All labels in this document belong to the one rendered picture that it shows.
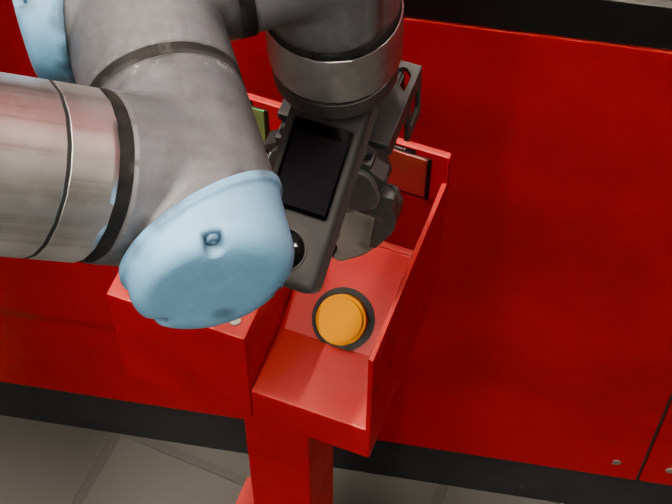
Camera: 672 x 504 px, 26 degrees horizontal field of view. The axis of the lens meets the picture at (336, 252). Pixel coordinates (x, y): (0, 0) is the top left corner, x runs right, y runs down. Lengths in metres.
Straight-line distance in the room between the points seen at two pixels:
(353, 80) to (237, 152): 0.17
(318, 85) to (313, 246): 0.10
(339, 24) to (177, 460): 1.16
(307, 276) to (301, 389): 0.26
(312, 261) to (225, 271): 0.22
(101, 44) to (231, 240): 0.12
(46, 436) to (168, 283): 1.28
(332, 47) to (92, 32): 0.14
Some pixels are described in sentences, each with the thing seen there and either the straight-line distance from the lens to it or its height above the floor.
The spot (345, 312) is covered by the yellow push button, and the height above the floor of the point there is 0.73.
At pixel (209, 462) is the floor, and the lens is 1.83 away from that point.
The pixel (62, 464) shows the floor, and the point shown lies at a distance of 1.85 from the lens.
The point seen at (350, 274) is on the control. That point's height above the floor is 0.74.
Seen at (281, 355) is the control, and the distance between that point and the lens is 1.09.
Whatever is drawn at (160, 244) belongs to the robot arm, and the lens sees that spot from 0.60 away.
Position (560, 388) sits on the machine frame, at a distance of 1.56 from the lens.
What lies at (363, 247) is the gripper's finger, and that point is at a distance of 0.94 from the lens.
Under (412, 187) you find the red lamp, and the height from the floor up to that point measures 0.80.
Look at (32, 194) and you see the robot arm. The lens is 0.58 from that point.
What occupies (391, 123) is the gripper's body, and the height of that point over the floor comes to 0.98.
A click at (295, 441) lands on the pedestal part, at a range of 1.24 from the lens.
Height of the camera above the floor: 1.65
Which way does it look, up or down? 57 degrees down
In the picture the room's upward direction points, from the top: straight up
